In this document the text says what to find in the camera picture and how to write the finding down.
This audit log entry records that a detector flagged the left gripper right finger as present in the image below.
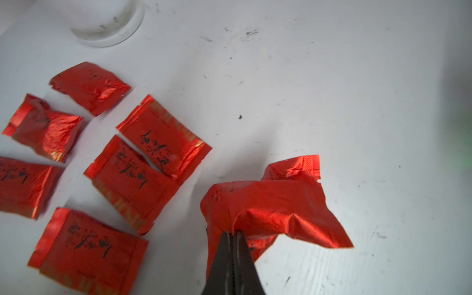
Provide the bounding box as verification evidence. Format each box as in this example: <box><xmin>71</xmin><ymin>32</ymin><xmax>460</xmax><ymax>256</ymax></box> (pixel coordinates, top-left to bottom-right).
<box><xmin>234</xmin><ymin>231</ymin><xmax>265</xmax><ymax>295</ymax></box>

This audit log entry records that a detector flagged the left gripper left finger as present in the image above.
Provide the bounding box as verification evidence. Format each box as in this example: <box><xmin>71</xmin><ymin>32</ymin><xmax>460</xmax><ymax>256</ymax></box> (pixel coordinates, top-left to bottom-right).
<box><xmin>202</xmin><ymin>232</ymin><xmax>236</xmax><ymax>295</ymax></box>

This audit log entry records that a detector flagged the red tea bag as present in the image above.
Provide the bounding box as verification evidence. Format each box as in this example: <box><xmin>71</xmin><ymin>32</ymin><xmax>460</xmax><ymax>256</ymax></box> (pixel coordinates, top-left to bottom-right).
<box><xmin>117</xmin><ymin>95</ymin><xmax>212</xmax><ymax>185</ymax></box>
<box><xmin>49</xmin><ymin>61</ymin><xmax>132</xmax><ymax>117</ymax></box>
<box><xmin>28</xmin><ymin>208</ymin><xmax>149</xmax><ymax>295</ymax></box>
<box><xmin>2</xmin><ymin>93</ymin><xmax>83</xmax><ymax>163</ymax></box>
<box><xmin>200</xmin><ymin>155</ymin><xmax>353</xmax><ymax>272</ymax></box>
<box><xmin>84</xmin><ymin>135</ymin><xmax>179</xmax><ymax>236</ymax></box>
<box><xmin>1</xmin><ymin>157</ymin><xmax>63</xmax><ymax>220</ymax></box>

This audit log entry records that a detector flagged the white paper cup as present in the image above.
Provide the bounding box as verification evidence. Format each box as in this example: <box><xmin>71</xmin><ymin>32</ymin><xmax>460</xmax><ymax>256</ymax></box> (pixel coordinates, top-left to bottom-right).
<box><xmin>68</xmin><ymin>0</ymin><xmax>145</xmax><ymax>47</ymax></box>

